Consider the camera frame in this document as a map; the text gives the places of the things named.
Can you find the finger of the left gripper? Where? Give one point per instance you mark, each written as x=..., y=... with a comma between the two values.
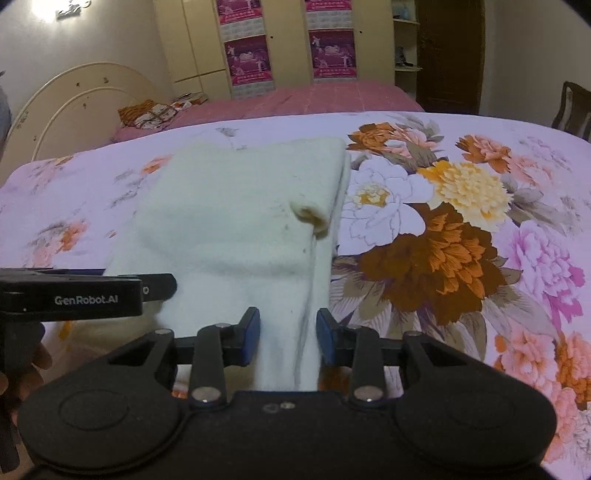
x=157, y=287
x=8, y=272

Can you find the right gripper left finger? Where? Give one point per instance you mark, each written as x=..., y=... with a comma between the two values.
x=158, y=369

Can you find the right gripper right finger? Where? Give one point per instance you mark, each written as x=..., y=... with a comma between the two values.
x=417, y=356

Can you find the pale green cloth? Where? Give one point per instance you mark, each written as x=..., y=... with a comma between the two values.
x=253, y=227

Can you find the person's left hand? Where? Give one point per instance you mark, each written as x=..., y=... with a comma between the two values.
x=22, y=357

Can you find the grey tied curtain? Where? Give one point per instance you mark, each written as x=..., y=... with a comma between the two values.
x=5, y=118

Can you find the cream rounded headboard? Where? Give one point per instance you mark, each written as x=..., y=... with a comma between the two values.
x=75, y=111

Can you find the lilac floral bed sheet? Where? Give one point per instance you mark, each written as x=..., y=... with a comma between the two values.
x=473, y=230

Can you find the orange patterned pillow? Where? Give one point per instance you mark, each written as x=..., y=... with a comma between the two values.
x=150, y=115

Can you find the lower left magenta poster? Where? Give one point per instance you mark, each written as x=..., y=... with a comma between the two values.
x=249, y=67

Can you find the magenta poster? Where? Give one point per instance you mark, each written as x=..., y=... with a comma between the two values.
x=329, y=14
x=249, y=67
x=333, y=54
x=239, y=19

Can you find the pink checked bedspread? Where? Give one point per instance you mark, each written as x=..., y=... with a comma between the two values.
x=318, y=98

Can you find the cream wardrobe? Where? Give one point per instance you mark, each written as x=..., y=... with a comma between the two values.
x=196, y=59

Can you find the upper left magenta poster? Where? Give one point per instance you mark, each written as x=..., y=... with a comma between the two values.
x=239, y=19

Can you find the lower right magenta poster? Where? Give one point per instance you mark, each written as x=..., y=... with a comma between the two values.
x=333, y=54

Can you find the upper right magenta poster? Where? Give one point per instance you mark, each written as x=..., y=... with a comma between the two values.
x=329, y=14

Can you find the dark wooden chair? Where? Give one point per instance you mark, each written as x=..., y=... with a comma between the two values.
x=573, y=116

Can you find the dark wooden door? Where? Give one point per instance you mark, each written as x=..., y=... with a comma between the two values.
x=451, y=55

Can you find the cream corner shelves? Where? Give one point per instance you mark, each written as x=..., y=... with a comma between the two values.
x=406, y=39

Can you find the wall lamp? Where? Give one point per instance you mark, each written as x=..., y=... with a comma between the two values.
x=70, y=8

